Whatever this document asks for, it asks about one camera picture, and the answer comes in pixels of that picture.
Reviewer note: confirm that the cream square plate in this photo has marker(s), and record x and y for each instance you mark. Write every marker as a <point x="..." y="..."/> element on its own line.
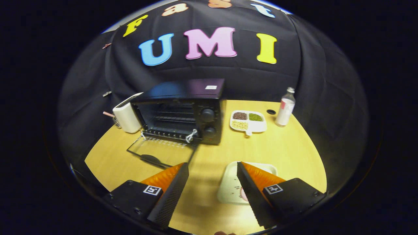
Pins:
<point x="230" y="186"/>

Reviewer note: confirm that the white divided dish of beans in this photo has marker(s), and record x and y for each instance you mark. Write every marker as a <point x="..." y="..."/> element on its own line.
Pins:
<point x="254" y="125"/>

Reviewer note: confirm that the white bread toaster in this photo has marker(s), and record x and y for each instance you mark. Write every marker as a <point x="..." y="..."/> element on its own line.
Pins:
<point x="126" y="119"/>

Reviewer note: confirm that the clear glass cup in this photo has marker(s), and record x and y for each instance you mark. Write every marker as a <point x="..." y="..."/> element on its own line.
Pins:
<point x="117" y="122"/>

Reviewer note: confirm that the clear bottle with red label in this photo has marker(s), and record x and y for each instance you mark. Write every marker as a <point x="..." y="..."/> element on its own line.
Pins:
<point x="284" y="111"/>

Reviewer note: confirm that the pink straw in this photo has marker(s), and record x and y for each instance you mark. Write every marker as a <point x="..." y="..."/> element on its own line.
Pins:
<point x="107" y="114"/>

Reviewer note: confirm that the pink round food slice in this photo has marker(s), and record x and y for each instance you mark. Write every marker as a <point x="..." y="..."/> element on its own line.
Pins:
<point x="243" y="194"/>

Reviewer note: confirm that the black table grommet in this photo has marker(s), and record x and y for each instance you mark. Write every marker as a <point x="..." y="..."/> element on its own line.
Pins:
<point x="271" y="112"/>

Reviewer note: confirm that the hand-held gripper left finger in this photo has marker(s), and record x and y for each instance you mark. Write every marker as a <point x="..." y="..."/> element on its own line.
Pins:
<point x="173" y="192"/>

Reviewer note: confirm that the pink cloth clip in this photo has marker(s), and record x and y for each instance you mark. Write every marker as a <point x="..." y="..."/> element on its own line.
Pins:
<point x="106" y="46"/>

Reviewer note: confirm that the black toaster oven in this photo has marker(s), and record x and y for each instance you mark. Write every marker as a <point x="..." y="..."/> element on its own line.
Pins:
<point x="183" y="91"/>

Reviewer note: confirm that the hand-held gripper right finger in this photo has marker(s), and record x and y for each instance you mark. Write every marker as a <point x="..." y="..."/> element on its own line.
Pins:
<point x="253" y="192"/>

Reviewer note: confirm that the silver cloth clip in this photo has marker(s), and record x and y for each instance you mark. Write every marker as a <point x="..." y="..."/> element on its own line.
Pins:
<point x="107" y="94"/>

